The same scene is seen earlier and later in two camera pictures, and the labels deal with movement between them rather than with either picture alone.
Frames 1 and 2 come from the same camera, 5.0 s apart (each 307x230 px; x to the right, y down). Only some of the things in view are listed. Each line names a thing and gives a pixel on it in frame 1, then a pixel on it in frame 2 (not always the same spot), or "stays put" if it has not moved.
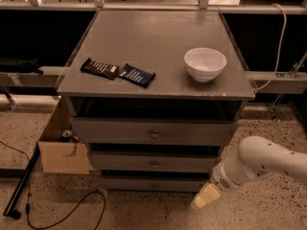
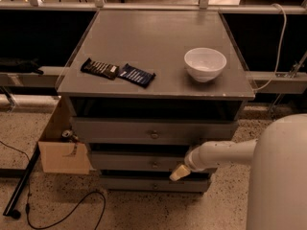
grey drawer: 153,160 stays put
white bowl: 204,63 stays put
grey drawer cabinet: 153,96 stays put
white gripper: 221,180 → 194,160
